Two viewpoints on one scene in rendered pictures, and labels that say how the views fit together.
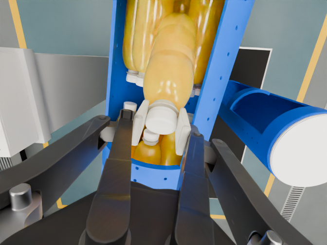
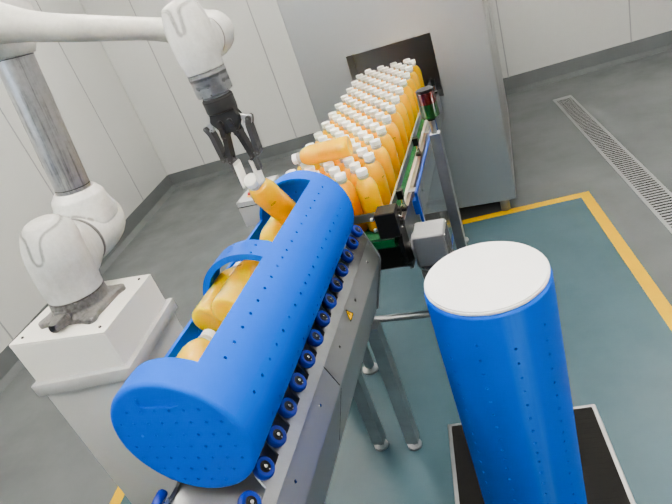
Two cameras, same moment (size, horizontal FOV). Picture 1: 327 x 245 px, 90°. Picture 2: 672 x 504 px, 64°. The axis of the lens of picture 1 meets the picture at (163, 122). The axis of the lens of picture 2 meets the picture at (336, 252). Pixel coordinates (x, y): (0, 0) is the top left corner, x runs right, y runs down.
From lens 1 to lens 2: 1.42 m
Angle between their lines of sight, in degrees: 83
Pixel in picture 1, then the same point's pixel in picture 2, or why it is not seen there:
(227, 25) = (309, 190)
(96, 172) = not seen: outside the picture
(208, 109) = (299, 217)
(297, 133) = (446, 265)
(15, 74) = (154, 305)
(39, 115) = (146, 342)
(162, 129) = (251, 180)
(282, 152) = (437, 283)
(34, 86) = (160, 322)
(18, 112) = (135, 322)
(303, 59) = not seen: outside the picture
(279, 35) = (620, 404)
